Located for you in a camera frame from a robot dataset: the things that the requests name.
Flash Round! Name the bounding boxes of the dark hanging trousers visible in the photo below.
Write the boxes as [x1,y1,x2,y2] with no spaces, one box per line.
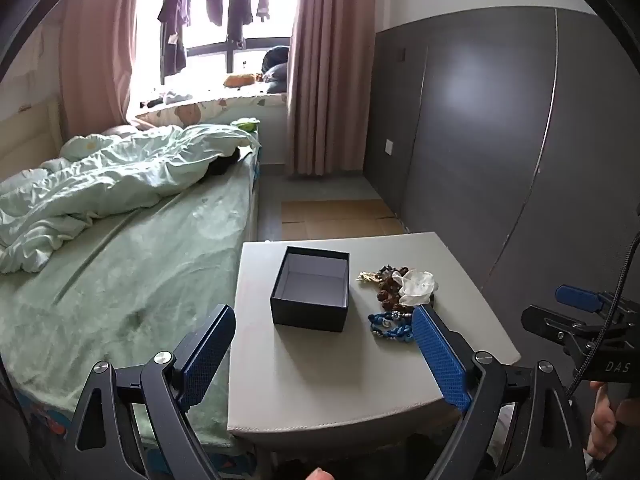
[226,0,262,52]

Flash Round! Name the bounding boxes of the dark hanging shirt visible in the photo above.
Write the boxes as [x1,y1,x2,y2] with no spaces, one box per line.
[158,0,192,79]

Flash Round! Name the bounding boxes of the white fabric scrunchie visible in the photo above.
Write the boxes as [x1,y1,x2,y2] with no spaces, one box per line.
[391,269,439,307]

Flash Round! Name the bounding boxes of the blue bead bracelet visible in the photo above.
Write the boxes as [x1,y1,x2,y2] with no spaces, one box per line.
[368,310,417,344]

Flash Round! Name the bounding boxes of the pink curtain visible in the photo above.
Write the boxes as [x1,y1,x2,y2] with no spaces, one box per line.
[59,0,147,133]
[285,0,377,178]

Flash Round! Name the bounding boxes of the black braided cable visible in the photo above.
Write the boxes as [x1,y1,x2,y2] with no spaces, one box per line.
[567,230,640,397]

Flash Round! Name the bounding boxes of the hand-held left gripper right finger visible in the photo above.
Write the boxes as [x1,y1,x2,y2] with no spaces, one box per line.
[411,304,588,480]

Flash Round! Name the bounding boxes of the dark blue pillow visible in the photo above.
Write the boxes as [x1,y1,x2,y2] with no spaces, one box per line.
[260,45,290,95]

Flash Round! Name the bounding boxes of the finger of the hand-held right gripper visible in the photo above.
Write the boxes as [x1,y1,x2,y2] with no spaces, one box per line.
[521,305,601,348]
[556,284,621,316]

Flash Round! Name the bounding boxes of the flat cardboard sheet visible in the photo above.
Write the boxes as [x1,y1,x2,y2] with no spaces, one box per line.
[281,198,407,240]

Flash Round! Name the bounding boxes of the bed with green sheet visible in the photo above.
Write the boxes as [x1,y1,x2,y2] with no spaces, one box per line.
[0,100,264,480]

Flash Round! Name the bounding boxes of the grey wardrobe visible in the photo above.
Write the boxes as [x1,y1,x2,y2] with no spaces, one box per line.
[362,7,640,361]

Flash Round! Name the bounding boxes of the brown wooden bead bracelet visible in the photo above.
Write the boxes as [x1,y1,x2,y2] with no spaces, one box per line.
[376,280,407,312]

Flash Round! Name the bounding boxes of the printed window seat cushion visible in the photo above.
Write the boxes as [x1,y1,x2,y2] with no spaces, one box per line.
[134,92,289,129]

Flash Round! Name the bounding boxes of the person's right hand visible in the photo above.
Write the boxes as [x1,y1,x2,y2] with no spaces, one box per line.
[588,381,622,457]

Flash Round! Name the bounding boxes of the pale green quilt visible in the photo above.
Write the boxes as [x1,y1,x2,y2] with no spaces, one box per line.
[0,124,262,275]

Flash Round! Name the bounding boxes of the black box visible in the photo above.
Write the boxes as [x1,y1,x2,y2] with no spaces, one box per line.
[270,246,351,333]

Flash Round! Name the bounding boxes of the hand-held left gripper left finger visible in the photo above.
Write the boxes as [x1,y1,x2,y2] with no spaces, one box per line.
[62,304,237,480]

